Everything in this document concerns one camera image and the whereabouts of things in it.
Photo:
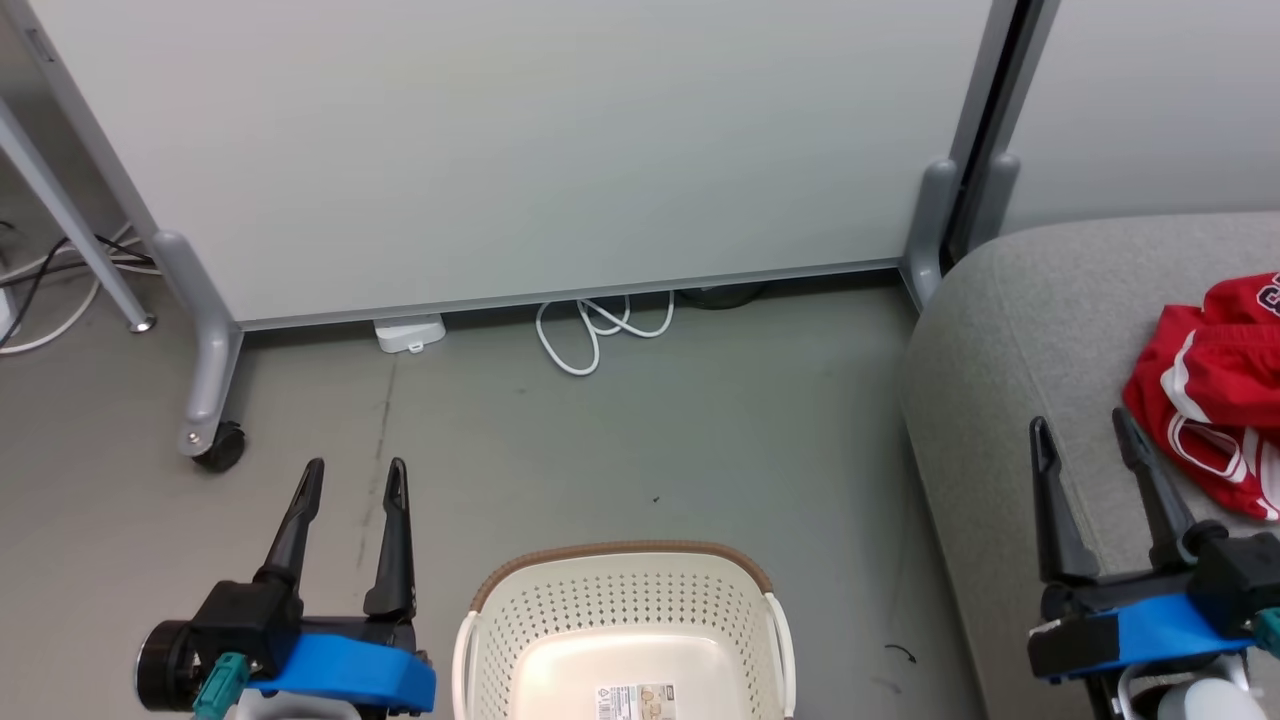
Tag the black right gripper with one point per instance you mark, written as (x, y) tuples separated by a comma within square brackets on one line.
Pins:
[(1230, 570)]

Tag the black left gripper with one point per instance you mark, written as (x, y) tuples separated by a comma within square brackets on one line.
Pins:
[(240, 620)]

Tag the red white striped garment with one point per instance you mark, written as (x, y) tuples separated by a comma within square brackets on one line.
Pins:
[(1210, 400)]

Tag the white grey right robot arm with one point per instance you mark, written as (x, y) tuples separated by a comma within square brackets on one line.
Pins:
[(1210, 700)]

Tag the cream perforated laundry basket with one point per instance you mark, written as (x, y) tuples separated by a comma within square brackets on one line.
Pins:
[(620, 610)]

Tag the printed basket sticker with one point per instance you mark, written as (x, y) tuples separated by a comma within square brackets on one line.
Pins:
[(636, 702)]

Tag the black caster wheel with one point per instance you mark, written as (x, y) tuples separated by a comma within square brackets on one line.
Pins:
[(222, 448)]

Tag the grey fabric sofa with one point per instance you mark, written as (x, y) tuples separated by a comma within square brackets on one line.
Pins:
[(1040, 320)]

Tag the white power adapter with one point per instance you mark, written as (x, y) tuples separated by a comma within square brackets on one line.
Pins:
[(410, 333)]

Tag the grey partition foot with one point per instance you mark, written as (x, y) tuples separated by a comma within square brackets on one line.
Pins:
[(210, 340), (992, 195), (932, 225)]

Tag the grey metal table leg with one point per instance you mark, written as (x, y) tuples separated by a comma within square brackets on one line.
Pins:
[(70, 235)]

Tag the narrow white partition panel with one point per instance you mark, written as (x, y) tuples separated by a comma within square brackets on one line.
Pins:
[(1150, 100)]

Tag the large white partition panel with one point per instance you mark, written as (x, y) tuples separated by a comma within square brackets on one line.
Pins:
[(500, 130)]

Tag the dark object under partition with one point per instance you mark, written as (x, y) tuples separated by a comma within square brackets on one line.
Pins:
[(722, 295)]

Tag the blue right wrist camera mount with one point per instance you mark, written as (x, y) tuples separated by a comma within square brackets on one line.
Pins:
[(1160, 630)]

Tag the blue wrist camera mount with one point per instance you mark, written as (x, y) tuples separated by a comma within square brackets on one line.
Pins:
[(350, 670), (1160, 630)]

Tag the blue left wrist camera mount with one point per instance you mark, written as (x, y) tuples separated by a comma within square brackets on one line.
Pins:
[(350, 670)]

